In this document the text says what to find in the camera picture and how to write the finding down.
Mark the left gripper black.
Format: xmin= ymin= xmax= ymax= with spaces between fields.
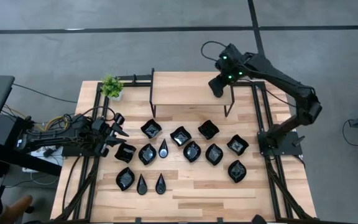
xmin=90 ymin=113 xmax=129 ymax=157

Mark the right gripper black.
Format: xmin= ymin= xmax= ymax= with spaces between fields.
xmin=209 ymin=74 xmax=234 ymax=98

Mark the wooden shelf with black legs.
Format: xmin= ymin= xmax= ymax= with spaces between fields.
xmin=149 ymin=67 xmax=236 ymax=118

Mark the green plant in white pot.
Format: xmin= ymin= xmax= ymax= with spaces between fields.
xmin=99 ymin=73 xmax=126 ymax=102

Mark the white paper sheet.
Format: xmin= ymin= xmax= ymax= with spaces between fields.
xmin=29 ymin=146 xmax=64 ymax=166

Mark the black computer tower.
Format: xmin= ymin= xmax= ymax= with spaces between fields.
xmin=0 ymin=114 xmax=23 ymax=147

